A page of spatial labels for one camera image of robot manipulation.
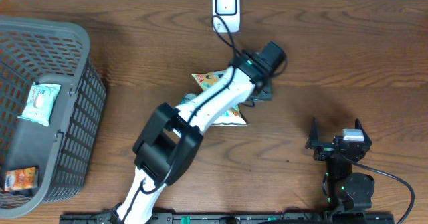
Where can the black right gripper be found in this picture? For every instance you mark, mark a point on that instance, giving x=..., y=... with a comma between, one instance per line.
x=325, y=149

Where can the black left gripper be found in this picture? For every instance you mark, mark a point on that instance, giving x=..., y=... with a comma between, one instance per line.
x=262, y=90

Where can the yellow snack bag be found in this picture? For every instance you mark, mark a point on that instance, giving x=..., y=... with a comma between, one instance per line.
x=232, y=117

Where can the blue clear plastic bottle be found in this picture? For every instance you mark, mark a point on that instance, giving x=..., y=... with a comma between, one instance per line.
x=188, y=98

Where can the green wet wipes pack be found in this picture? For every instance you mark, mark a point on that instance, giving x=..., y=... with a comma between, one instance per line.
x=40, y=103

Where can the orange tissue pack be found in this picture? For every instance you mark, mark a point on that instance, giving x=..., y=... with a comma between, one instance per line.
x=21, y=179

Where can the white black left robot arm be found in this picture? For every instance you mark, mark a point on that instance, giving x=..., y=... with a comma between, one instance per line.
x=171, y=138

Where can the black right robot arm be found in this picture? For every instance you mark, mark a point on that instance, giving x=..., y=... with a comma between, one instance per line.
x=349, y=193

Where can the white barcode scanner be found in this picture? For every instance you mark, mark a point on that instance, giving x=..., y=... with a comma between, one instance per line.
x=229, y=11

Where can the grey plastic basket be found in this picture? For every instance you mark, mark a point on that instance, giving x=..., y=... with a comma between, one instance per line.
x=47, y=52

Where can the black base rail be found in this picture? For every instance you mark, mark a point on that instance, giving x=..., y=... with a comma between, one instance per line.
x=246, y=218

